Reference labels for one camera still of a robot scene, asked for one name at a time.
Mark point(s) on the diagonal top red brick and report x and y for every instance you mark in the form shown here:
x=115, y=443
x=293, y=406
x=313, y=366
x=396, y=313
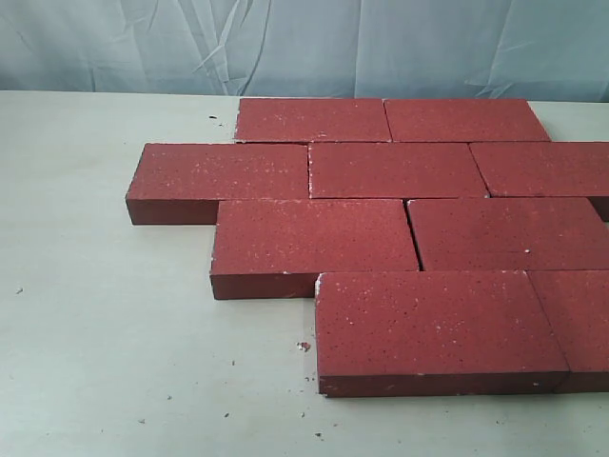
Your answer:
x=393, y=170

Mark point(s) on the small red crumb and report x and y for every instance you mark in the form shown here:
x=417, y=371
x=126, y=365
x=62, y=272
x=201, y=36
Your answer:
x=304, y=346

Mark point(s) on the right second-row red brick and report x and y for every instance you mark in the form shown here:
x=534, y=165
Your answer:
x=546, y=169

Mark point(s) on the right third-row red brick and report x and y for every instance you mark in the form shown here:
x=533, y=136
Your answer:
x=553, y=233

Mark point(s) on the white fabric backdrop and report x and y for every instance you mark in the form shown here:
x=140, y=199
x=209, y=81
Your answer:
x=537, y=50

